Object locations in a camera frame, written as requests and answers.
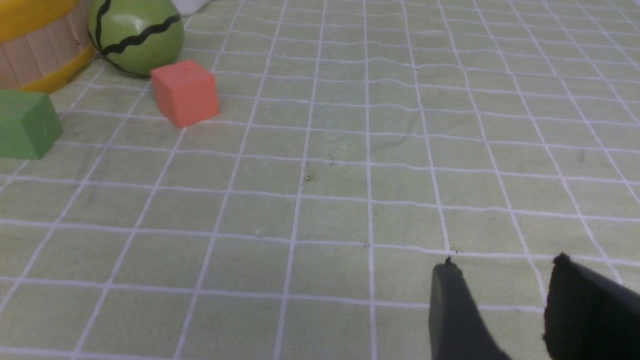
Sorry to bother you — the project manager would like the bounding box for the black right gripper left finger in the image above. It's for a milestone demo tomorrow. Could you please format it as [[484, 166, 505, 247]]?
[[429, 257, 510, 360]]

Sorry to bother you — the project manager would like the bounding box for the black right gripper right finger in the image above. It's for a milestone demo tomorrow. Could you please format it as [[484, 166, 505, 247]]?
[[542, 253, 640, 360]]

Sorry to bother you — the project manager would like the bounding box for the bamboo steamer basket yellow rim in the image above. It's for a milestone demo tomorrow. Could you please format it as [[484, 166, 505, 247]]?
[[0, 0, 95, 94]]

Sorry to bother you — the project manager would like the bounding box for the orange-red foam cube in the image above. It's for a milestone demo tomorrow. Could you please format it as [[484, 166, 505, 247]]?
[[150, 59, 220, 129]]

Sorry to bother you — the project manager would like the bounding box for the green toy watermelon ball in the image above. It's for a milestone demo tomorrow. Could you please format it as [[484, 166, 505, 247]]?
[[87, 0, 185, 77]]

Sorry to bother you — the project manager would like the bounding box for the green foam block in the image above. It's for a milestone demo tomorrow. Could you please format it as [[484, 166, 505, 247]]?
[[0, 89, 63, 160]]

